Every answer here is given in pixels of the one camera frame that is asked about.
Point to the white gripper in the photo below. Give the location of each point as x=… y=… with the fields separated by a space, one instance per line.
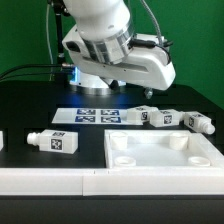
x=143 y=67

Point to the white square tabletop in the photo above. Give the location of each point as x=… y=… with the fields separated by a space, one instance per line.
x=159 y=148

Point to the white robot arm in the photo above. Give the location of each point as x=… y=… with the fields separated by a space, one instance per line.
x=108 y=54

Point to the white tag sheet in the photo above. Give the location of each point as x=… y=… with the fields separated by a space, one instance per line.
x=92 y=116

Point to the white left fence piece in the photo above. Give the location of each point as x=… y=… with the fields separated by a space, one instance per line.
x=1 y=140

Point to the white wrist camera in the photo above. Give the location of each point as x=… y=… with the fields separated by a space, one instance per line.
x=74 y=43

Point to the white front fence wall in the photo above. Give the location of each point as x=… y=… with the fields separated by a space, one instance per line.
x=94 y=182

